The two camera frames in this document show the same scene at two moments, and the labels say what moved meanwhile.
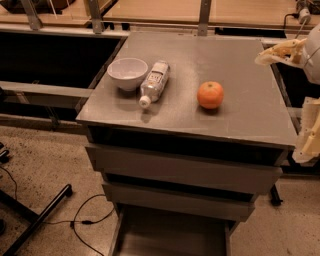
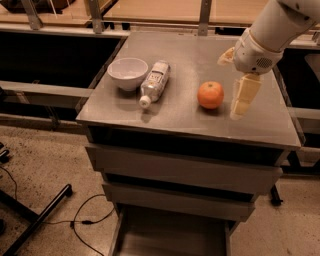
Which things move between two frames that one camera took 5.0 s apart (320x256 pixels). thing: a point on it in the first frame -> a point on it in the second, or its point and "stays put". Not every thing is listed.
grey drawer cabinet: x=185 y=131 stays put
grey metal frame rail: x=21 y=88 stays put
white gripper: x=312 y=55 -> x=252 y=55
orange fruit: x=210 y=95 stays put
